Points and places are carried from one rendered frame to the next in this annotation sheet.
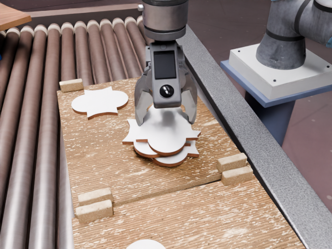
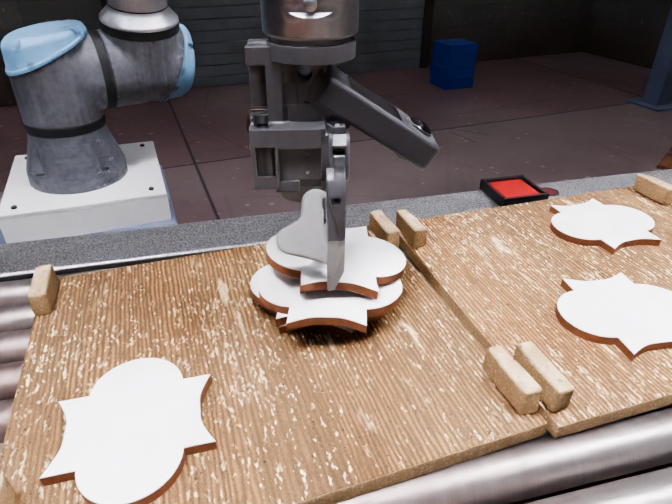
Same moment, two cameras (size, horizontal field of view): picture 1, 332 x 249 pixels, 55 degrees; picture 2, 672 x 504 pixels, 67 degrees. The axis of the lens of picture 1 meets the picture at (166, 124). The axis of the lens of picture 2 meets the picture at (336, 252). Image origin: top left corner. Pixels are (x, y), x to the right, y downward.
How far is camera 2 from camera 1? 0.68 m
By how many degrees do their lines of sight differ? 70
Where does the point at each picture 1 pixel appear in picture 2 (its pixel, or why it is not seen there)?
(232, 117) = (240, 238)
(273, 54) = (96, 162)
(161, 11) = not seen: outside the picture
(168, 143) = (383, 254)
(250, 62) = (68, 201)
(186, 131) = (352, 233)
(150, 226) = (526, 316)
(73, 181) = (460, 441)
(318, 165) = not seen: hidden behind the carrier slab
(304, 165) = not seen: hidden behind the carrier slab
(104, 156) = (371, 391)
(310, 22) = (135, 71)
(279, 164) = (358, 213)
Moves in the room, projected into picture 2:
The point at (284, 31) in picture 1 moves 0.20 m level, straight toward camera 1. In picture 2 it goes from (89, 113) to (201, 129)
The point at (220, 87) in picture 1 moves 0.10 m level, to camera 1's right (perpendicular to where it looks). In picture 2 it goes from (136, 242) to (158, 208)
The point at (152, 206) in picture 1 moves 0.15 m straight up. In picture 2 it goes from (486, 315) to (513, 180)
